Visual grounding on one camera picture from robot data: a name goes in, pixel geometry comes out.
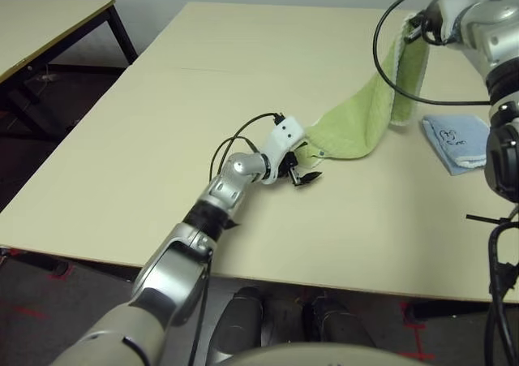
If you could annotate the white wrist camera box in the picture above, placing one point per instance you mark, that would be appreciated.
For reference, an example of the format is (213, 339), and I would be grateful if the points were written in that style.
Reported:
(450, 13)
(284, 132)

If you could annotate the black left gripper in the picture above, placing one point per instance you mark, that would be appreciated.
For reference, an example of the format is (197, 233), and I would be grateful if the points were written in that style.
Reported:
(290, 167)

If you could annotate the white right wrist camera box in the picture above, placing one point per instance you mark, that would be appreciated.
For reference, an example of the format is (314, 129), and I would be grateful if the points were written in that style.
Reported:
(450, 13)

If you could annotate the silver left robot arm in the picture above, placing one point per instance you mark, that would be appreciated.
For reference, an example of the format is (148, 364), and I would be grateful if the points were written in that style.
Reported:
(182, 268)

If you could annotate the white floor clutter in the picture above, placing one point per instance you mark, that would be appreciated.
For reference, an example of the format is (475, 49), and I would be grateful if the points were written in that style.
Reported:
(46, 78)

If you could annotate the beige table black frame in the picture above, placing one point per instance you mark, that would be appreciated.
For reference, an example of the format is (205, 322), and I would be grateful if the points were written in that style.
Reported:
(40, 25)

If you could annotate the green towel white trim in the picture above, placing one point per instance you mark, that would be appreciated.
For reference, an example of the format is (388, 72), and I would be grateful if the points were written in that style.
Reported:
(357, 130)

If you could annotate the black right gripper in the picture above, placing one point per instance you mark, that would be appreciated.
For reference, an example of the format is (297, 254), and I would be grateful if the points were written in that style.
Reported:
(434, 25)

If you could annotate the beige robot torso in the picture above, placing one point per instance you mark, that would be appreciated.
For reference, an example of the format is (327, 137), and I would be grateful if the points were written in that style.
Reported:
(324, 356)

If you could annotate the folded light blue towel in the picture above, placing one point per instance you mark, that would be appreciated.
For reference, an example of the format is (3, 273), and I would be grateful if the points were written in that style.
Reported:
(446, 147)

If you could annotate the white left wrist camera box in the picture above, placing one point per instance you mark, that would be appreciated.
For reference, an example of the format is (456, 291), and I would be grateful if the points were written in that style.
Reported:
(284, 132)

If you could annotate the black robot right foot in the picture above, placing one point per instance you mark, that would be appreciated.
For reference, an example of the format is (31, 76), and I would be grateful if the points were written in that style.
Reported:
(336, 321)

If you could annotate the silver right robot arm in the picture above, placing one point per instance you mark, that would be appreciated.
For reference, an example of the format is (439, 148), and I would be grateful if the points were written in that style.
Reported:
(494, 37)

